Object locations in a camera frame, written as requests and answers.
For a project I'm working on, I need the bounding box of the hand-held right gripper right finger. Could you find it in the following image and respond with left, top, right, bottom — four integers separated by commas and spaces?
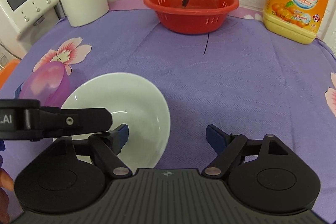
202, 124, 290, 178

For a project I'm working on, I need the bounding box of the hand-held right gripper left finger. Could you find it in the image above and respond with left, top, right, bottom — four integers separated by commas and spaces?
51, 123, 133, 179

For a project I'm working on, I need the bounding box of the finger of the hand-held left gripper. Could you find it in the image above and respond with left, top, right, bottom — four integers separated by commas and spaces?
25, 106, 113, 137

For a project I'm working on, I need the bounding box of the white patterned ceramic bowl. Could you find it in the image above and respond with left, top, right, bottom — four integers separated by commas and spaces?
52, 72, 171, 169

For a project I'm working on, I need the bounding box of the person's left hand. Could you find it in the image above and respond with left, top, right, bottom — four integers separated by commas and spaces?
0, 155, 15, 224

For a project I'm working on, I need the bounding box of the purple plastic cup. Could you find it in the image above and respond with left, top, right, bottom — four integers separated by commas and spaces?
19, 61, 71, 109

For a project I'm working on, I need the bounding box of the orange plastic stool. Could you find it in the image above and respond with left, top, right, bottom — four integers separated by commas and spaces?
0, 59, 21, 88

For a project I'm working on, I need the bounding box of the purple floral tablecloth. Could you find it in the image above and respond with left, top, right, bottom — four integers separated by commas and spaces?
0, 0, 336, 217

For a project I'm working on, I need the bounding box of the white appliance with screen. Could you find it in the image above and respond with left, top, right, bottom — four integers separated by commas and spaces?
0, 0, 61, 62

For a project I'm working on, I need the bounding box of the red plastic colander basket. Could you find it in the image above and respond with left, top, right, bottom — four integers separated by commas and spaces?
143, 0, 239, 35

